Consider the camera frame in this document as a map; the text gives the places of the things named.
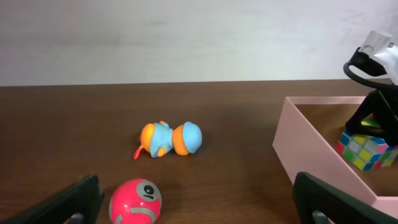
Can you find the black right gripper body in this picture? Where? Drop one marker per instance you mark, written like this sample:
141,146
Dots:
385,113

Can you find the red ball with grey face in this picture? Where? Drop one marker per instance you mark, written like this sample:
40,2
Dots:
135,201

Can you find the pink cardboard box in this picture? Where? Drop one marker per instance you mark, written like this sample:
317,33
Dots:
305,140

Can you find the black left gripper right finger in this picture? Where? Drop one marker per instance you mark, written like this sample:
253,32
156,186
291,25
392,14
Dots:
319,202

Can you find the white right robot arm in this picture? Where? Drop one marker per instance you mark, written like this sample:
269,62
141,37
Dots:
373,64

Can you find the colourful puzzle cube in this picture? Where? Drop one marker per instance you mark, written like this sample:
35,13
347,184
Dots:
365,152

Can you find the orange and blue duck toy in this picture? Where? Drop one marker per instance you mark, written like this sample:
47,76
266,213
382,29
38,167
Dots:
158,139

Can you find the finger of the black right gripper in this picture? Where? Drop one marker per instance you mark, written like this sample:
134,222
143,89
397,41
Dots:
372,104

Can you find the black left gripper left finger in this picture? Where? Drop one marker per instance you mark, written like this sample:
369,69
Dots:
80,202

